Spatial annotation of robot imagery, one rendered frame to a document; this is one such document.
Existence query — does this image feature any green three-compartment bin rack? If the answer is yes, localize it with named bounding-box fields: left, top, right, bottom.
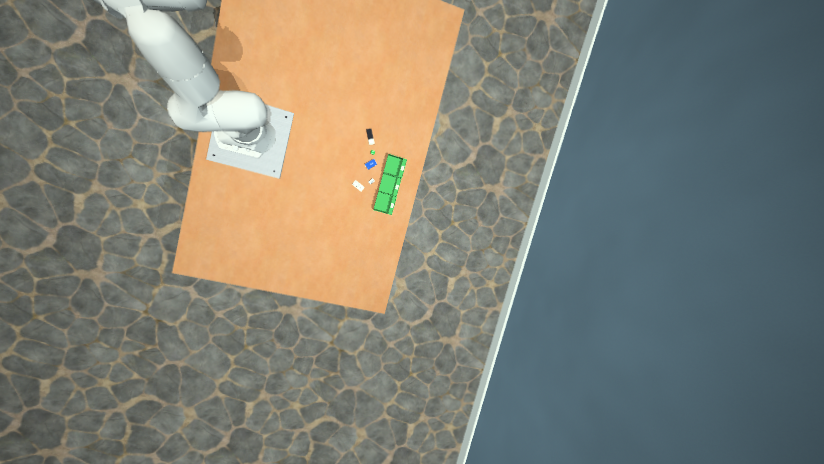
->
left=374, top=154, right=407, bottom=215

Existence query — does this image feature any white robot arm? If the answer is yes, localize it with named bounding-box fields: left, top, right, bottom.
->
left=94, top=0, right=275, bottom=158

